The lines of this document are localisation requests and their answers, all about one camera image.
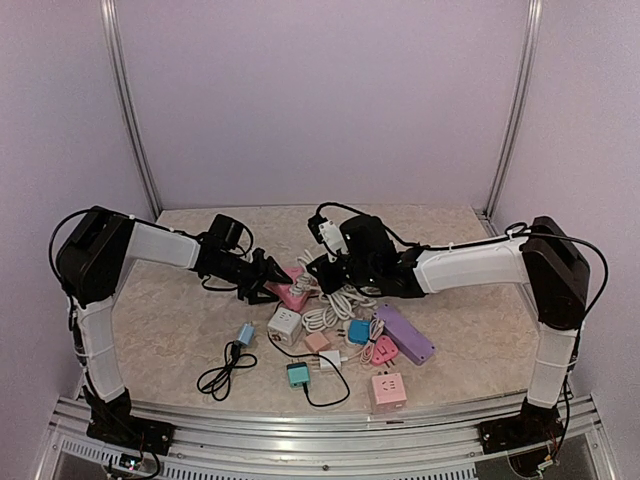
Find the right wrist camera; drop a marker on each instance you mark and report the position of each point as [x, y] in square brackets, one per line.
[328, 234]

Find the purple power strip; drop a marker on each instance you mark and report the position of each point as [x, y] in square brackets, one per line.
[409, 340]

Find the left aluminium frame post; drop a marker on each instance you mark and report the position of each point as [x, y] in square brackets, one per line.
[115, 49]

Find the light blue charger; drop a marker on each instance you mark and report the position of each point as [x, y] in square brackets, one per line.
[245, 335]

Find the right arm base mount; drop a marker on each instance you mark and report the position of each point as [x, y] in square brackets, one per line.
[531, 425]

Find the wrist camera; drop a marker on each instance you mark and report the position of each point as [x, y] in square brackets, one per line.
[328, 234]
[225, 232]

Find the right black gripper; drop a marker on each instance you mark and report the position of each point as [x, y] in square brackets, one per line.
[326, 282]

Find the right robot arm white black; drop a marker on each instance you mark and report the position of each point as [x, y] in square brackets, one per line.
[370, 257]

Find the pink socket adapter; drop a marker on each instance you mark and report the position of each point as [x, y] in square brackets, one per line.
[385, 351]

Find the right aluminium frame post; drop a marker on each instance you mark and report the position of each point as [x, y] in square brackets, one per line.
[517, 108]

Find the white cube socket adapter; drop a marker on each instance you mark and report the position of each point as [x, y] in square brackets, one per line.
[285, 326]

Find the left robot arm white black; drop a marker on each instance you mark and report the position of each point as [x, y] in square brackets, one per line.
[94, 262]

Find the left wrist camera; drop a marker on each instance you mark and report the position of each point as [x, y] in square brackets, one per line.
[225, 232]

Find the pink charger plug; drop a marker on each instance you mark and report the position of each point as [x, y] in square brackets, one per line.
[317, 342]

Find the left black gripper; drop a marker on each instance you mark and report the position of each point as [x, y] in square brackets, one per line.
[260, 278]

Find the white usb charger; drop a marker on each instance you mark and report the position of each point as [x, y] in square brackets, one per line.
[330, 360]

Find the teal usb charger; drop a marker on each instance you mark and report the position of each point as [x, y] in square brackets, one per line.
[298, 375]

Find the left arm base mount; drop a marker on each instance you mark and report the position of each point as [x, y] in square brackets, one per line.
[112, 422]

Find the pink cube socket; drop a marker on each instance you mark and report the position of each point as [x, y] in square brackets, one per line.
[387, 393]

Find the blue plug adapter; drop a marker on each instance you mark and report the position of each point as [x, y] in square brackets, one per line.
[356, 331]

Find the pink triangular socket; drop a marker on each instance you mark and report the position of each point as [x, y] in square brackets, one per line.
[294, 296]

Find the aluminium frame post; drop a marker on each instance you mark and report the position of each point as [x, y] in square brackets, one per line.
[115, 49]
[517, 108]

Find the front aluminium rail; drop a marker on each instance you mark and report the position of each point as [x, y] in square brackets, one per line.
[439, 442]

